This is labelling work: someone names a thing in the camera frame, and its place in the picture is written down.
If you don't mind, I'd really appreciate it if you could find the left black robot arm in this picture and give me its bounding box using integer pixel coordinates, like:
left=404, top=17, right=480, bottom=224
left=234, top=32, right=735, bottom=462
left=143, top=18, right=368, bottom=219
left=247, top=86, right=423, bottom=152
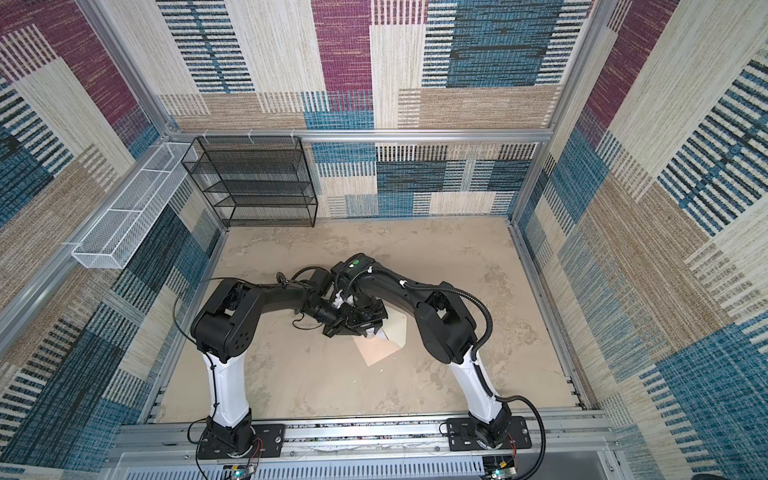
left=189, top=269, right=386, bottom=458

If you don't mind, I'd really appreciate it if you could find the pale pink envelope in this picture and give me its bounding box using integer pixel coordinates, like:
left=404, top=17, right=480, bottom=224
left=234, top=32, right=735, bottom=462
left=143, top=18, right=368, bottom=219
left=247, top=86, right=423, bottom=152
left=353, top=304, right=408, bottom=367

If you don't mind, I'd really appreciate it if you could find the white wire mesh basket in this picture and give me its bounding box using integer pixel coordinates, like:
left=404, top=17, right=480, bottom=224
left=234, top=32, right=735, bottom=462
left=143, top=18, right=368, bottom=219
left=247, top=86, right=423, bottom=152
left=72, top=142, right=189, bottom=270

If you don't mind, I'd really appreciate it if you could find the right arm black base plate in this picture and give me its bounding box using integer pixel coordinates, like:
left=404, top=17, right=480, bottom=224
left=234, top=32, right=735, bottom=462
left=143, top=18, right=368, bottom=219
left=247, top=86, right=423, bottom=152
left=443, top=416, right=532, bottom=451

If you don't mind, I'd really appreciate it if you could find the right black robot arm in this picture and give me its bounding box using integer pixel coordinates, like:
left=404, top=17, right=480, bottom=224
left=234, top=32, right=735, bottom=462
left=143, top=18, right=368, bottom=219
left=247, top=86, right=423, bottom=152
left=324, top=253, right=509, bottom=449

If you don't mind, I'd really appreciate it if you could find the aluminium mounting rail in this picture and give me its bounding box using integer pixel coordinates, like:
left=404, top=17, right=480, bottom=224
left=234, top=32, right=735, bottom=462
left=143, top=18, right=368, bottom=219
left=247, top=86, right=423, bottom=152
left=99, top=409, right=632, bottom=479

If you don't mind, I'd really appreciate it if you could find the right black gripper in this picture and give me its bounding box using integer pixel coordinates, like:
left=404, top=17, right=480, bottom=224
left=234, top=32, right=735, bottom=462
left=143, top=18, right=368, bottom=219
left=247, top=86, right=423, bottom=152
left=348, top=294, right=390, bottom=337

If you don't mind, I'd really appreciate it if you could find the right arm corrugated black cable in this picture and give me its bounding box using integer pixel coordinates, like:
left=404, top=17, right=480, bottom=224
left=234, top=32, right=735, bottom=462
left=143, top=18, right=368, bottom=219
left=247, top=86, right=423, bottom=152
left=335, top=257, right=547, bottom=480

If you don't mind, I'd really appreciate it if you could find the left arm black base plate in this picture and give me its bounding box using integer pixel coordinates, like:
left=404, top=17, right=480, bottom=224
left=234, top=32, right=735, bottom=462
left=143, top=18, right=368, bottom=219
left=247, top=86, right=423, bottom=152
left=197, top=423, right=286, bottom=460

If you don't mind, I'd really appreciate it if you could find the black wire mesh shelf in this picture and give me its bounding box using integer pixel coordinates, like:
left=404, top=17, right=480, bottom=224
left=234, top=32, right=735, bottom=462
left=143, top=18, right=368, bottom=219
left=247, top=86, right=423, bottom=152
left=181, top=136, right=318, bottom=228

